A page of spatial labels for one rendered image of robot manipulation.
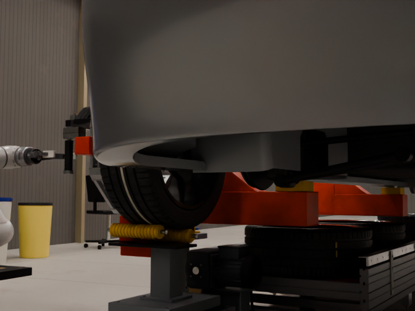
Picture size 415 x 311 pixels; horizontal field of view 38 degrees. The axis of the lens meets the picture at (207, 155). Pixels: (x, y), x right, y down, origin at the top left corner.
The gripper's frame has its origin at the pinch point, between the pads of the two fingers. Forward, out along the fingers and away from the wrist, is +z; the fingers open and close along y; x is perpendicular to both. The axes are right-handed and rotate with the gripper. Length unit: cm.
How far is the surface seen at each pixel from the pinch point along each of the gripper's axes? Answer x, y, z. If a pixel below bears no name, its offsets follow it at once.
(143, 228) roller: -31, -3, 41
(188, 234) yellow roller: -34, -15, 55
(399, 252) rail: -47, -134, 112
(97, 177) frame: -10.5, 8.9, 26.6
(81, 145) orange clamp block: 1.7, 18.9, 27.1
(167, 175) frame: -8.1, -39.9, 27.9
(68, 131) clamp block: 10.0, 2.4, 4.8
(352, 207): -25, -257, 50
